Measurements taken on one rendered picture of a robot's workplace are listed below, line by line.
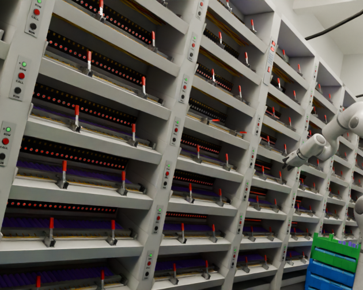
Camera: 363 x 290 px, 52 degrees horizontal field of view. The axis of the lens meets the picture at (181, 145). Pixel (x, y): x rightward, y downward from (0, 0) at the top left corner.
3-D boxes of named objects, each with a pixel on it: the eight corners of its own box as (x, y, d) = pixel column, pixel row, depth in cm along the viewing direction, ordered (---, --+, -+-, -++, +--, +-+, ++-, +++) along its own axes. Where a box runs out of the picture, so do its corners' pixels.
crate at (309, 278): (369, 301, 215) (371, 287, 216) (352, 302, 203) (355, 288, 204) (322, 283, 239) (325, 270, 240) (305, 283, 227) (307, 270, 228)
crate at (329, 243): (375, 259, 217) (378, 246, 218) (359, 259, 205) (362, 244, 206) (329, 245, 241) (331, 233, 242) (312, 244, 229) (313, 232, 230)
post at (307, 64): (279, 290, 262) (320, 56, 277) (273, 292, 255) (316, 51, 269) (254, 281, 275) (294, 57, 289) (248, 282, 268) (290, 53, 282)
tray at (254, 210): (284, 220, 260) (293, 202, 258) (242, 217, 213) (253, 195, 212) (261, 206, 273) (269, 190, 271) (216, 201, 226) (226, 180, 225)
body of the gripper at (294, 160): (297, 156, 212) (285, 165, 221) (311, 160, 215) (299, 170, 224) (295, 145, 217) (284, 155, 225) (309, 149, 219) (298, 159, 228)
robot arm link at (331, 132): (365, 128, 191) (326, 154, 216) (339, 110, 191) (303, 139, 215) (362, 139, 186) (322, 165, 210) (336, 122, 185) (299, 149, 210)
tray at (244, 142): (246, 149, 209) (254, 134, 208) (181, 125, 163) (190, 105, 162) (220, 137, 222) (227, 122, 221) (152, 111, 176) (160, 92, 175)
